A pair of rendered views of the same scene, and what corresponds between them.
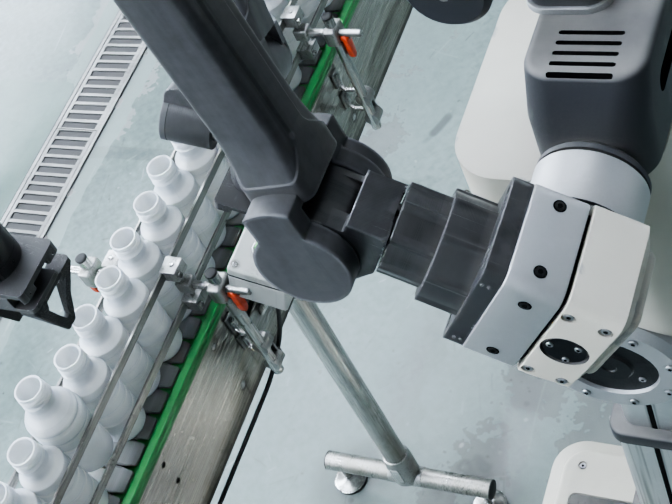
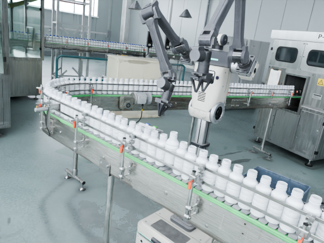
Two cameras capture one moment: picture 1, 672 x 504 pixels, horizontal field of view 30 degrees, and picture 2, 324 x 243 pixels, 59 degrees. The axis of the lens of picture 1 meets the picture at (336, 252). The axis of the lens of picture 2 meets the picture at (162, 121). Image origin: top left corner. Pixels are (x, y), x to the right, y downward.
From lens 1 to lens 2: 2.13 m
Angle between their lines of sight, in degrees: 80
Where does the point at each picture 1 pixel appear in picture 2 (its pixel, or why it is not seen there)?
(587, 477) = (149, 222)
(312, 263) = (247, 55)
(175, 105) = (164, 79)
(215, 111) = (242, 32)
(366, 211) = not seen: hidden behind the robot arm
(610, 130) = not seen: hidden behind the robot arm
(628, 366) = (220, 111)
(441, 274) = (250, 59)
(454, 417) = not seen: outside the picture
